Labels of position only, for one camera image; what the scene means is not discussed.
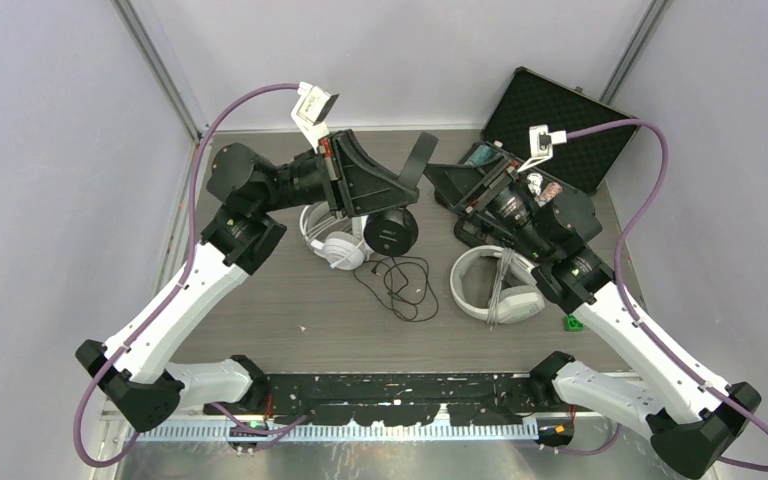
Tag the green lego brick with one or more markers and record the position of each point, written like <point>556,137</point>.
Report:
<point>572,324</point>

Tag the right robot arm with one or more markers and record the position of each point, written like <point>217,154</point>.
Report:
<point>689,415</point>

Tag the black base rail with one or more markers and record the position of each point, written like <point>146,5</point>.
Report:
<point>395,399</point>

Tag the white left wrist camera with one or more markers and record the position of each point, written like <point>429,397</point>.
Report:
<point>311,110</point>

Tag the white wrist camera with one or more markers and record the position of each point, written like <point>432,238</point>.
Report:
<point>541,145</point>
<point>311,110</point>

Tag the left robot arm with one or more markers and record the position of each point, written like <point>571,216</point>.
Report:
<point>133,368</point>

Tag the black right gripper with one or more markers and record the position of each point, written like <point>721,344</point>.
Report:
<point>477,185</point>

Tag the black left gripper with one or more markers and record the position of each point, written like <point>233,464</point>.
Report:
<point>352,180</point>

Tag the large white grey headphones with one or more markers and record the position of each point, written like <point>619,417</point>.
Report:
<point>500,285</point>

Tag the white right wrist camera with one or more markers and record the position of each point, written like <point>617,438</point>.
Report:
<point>541,145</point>

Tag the small white headphones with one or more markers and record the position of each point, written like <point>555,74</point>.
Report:
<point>339,241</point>

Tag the black headphones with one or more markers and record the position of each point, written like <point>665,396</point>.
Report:
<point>394,231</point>

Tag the black poker chip case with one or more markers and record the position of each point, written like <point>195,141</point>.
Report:
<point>531,99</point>

